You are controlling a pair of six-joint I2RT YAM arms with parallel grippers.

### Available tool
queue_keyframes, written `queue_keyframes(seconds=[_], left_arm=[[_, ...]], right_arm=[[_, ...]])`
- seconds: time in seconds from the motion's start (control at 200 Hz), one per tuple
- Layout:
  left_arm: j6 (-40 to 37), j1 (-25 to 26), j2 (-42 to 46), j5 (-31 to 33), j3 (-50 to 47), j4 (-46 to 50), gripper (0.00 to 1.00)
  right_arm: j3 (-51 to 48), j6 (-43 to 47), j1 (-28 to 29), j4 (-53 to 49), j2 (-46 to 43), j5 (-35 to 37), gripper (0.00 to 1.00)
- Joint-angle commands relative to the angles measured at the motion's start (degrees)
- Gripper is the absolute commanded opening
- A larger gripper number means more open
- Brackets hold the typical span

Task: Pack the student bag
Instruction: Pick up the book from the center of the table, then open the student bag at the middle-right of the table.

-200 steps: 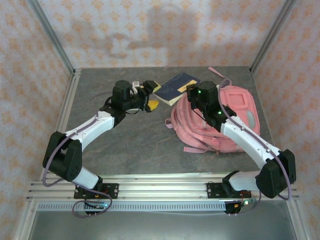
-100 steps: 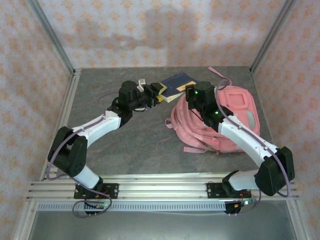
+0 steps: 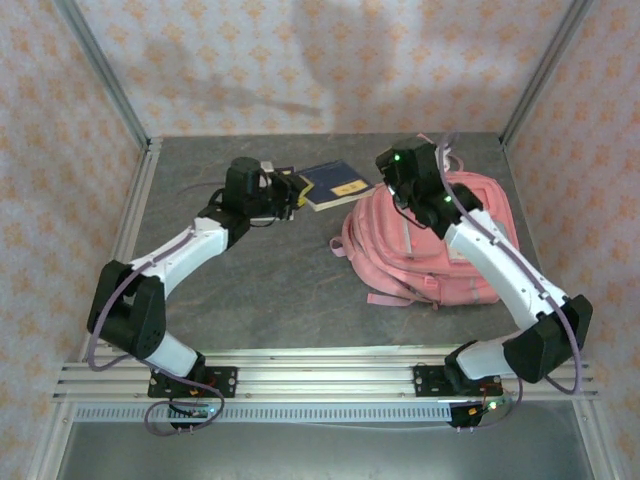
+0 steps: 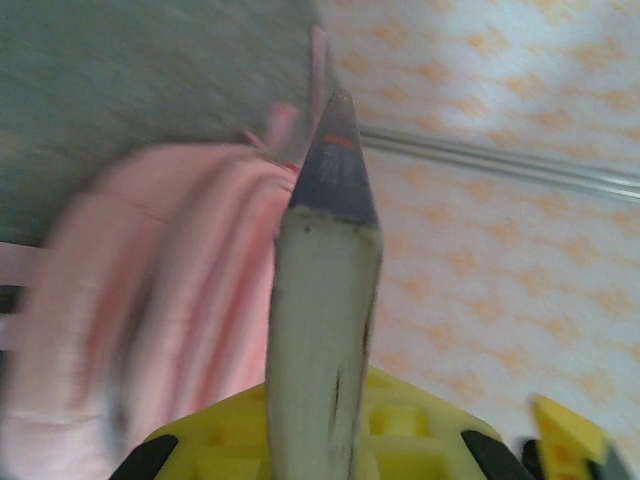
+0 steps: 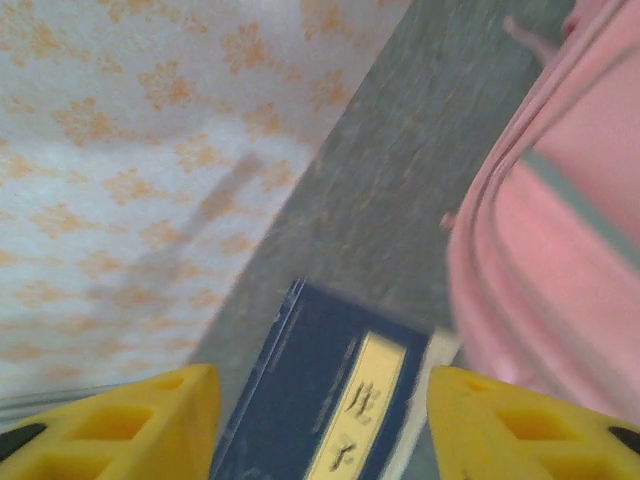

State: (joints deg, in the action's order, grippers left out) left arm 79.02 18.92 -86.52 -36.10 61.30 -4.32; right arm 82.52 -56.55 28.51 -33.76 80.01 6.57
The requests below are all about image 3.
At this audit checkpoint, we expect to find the pink backpack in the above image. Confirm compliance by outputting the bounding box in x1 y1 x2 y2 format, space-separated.
328 132 519 310

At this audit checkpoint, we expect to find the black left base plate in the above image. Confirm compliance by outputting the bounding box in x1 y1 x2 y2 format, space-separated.
148 366 239 400

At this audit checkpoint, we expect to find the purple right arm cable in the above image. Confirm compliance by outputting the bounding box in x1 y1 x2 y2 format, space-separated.
438 132 587 432

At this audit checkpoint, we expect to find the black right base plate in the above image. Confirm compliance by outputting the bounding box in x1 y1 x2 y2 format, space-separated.
413 363 504 400

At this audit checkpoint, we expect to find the green circuit board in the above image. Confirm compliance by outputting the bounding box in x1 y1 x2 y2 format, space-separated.
467 397 515 417
169 403 222 420

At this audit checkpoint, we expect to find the aluminium frame post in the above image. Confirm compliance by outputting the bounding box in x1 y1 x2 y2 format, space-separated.
52 0 151 151
499 0 594 146

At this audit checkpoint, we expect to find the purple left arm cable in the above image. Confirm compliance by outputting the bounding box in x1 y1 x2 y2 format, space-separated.
87 182 226 437

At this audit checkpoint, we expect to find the grey metal shelf sheet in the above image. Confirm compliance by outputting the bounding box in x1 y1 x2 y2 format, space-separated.
52 402 609 480

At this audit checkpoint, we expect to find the dark blue notebook yellow label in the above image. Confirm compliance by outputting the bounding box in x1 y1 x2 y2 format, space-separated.
294 159 375 214

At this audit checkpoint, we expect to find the white slotted cable duct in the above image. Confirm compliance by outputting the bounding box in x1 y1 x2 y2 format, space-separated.
74 403 454 425

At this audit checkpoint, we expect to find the black duct bracket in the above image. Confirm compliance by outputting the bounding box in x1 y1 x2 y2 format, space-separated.
446 401 485 432

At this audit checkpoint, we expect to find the aluminium side rail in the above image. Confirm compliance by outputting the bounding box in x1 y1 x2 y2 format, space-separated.
79 137 164 361

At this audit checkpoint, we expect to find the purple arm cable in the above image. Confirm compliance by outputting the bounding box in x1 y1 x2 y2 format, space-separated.
87 182 226 437
438 132 587 432

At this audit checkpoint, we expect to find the aluminium rail beam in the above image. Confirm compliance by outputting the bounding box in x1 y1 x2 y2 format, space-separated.
52 342 601 404

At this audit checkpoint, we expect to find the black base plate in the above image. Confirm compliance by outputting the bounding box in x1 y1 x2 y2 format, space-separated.
148 366 239 400
413 363 504 400

